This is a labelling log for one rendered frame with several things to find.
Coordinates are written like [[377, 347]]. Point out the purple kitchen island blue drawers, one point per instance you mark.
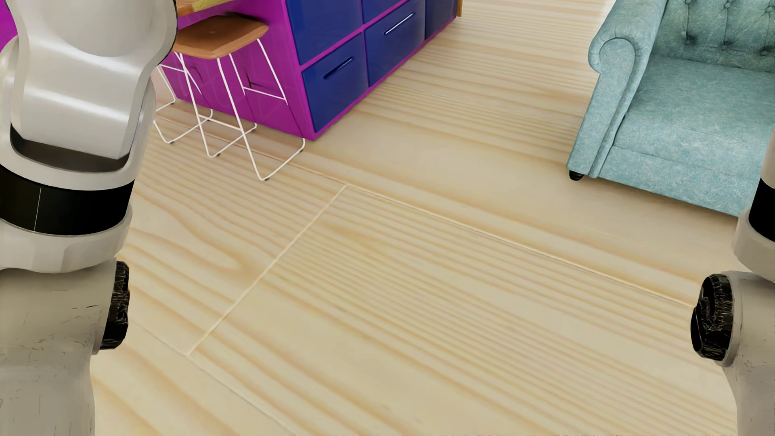
[[339, 66]]

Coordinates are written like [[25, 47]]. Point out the light blue fabric sofa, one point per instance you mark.
[[678, 103]]

